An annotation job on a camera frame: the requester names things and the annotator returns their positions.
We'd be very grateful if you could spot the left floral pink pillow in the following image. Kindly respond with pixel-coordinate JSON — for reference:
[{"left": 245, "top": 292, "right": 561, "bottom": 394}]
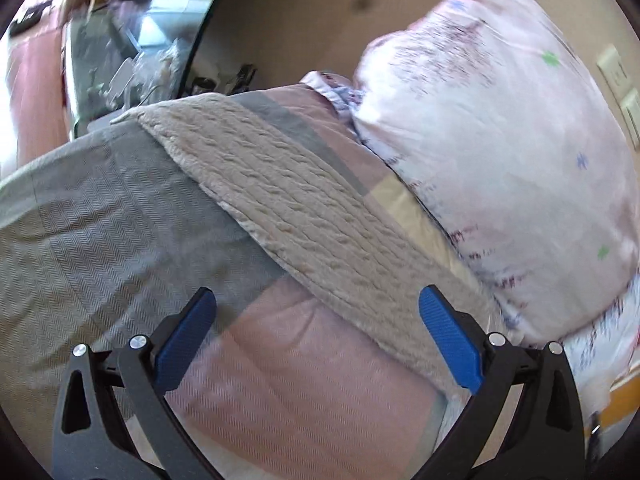
[{"left": 299, "top": 0, "right": 640, "bottom": 401}]

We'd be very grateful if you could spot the beige cable-knit sweater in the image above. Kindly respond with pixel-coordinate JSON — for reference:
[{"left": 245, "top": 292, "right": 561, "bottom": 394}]
[{"left": 126, "top": 86, "right": 502, "bottom": 398}]

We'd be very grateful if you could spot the patchwork floral bed sheet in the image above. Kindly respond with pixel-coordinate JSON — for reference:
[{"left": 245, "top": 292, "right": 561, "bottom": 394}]
[{"left": 0, "top": 83, "right": 640, "bottom": 480}]

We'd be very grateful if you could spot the dark wooden headboard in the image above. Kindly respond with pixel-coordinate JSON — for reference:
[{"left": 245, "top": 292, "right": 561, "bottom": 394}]
[{"left": 192, "top": 0, "right": 440, "bottom": 89}]

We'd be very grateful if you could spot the cluttered desk by window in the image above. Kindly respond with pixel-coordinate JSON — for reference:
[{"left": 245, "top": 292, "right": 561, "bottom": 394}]
[{"left": 60, "top": 0, "right": 262, "bottom": 137}]

